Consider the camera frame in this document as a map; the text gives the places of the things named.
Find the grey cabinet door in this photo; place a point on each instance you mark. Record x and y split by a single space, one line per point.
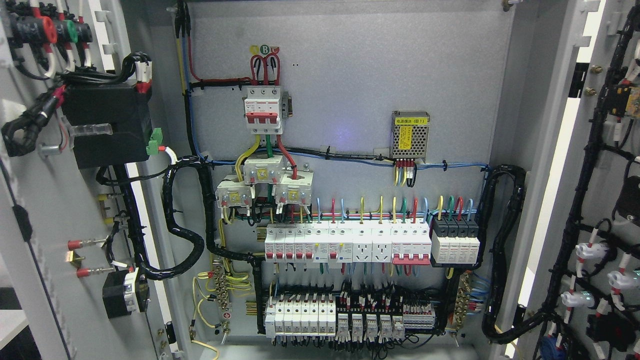
563 248
48 201

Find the white current transformer group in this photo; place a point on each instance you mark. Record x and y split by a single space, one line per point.
262 175

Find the grey electrical cabinet body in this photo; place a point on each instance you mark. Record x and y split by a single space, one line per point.
494 83

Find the red main circuit breaker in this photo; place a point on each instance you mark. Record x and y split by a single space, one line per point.
263 109

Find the metal mesh power supply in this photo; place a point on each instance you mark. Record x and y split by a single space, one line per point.
409 136

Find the white socket breaker row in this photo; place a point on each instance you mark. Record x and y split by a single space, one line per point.
349 242

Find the lower relay terminal row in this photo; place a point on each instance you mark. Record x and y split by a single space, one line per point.
351 317

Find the brass left ground bar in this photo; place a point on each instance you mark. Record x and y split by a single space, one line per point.
221 291

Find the brass ground bar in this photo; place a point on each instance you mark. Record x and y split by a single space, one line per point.
461 302
221 291

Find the black surge protector block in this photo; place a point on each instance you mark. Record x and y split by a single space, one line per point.
454 241

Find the brass right ground bar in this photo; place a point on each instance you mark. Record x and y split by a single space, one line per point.
461 302

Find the black digital power meter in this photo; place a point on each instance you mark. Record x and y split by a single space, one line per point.
111 124

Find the white rotary selector switch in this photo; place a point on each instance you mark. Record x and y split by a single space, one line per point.
125 291

